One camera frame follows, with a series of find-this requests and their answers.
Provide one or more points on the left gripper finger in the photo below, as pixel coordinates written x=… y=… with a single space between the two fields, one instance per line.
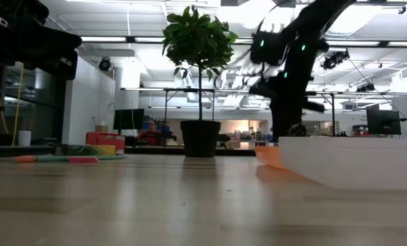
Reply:
x=63 y=68
x=53 y=44

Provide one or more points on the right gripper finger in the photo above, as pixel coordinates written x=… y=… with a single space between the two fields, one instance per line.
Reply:
x=297 y=128
x=280 y=123

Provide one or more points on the yellow green crayon box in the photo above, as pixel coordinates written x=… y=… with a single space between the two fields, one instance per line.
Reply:
x=108 y=151
x=77 y=150

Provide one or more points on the green pencil with orange end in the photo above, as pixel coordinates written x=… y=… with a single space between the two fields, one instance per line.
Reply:
x=46 y=159

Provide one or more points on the pink highlighter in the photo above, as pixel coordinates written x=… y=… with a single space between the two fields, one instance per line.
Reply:
x=82 y=160

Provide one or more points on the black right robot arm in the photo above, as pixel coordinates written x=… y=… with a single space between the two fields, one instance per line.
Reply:
x=309 y=24

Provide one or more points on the orange pencil box lid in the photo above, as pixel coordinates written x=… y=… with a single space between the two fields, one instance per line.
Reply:
x=268 y=155

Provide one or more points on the round black ceiling speaker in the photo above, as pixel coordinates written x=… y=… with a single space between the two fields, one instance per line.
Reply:
x=104 y=64

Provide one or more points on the fluorescent ceiling light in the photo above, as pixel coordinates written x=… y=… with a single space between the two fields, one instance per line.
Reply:
x=102 y=39

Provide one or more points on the black ceiling spotlight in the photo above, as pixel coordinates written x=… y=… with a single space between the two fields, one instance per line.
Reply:
x=333 y=59
x=365 y=88

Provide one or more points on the red tool chest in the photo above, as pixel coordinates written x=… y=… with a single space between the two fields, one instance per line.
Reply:
x=359 y=130

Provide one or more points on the clear plastic pencil box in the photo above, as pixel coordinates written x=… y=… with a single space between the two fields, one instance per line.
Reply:
x=353 y=160

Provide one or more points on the small cardboard box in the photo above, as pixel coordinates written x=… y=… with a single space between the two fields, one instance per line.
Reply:
x=101 y=129

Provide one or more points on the white cup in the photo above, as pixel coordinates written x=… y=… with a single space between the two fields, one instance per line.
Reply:
x=24 y=138

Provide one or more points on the black computer monitor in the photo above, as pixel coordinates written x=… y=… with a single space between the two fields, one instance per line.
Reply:
x=382 y=122
x=128 y=119

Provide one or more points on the green leafy potted tree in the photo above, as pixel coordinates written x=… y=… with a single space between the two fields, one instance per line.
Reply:
x=200 y=37

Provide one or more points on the person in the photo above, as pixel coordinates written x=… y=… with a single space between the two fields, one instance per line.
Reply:
x=151 y=136

